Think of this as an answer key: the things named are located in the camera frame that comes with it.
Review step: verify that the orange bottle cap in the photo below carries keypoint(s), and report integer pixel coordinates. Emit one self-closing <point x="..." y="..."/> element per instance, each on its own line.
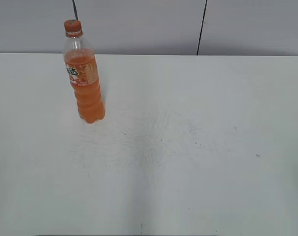
<point x="72" y="26"/>

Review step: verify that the orange soda plastic bottle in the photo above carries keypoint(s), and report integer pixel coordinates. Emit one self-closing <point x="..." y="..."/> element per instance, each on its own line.
<point x="81" y="66"/>

